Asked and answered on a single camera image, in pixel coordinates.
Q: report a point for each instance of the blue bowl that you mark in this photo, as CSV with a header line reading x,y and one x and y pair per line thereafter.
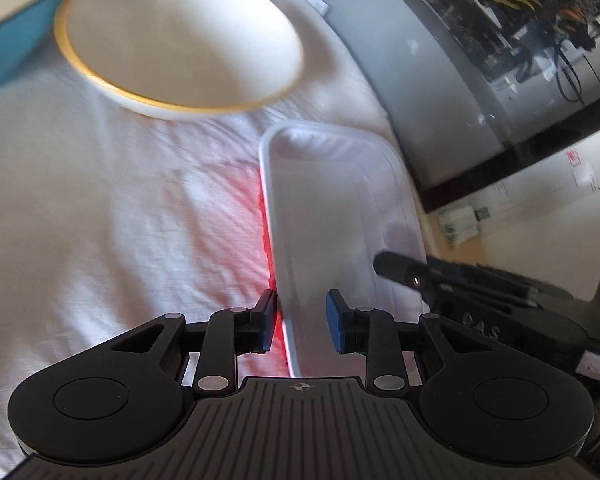
x,y
10,45

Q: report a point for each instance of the white bowl with gold rim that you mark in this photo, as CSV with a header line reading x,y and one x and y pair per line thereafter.
x,y
180,35

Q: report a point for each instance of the green and white packet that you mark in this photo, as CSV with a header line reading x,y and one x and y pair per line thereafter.
x,y
460,222

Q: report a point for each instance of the computer case with glass panel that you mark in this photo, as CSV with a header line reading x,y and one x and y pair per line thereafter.
x,y
430,85

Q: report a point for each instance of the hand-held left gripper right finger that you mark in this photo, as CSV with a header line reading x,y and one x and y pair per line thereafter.
x,y
336,325

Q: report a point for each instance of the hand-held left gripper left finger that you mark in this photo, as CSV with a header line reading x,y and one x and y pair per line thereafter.
x,y
266,322

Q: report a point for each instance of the white tablecloth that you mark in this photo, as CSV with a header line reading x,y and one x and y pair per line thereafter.
x,y
105,210

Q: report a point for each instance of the white rectangular plastic tray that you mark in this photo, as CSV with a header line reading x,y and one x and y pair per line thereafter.
x,y
330,200

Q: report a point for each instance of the beige cardboard box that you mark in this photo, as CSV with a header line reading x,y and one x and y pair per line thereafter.
x,y
530,210

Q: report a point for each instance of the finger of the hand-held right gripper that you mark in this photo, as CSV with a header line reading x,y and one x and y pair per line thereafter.
x,y
480,275
400,267

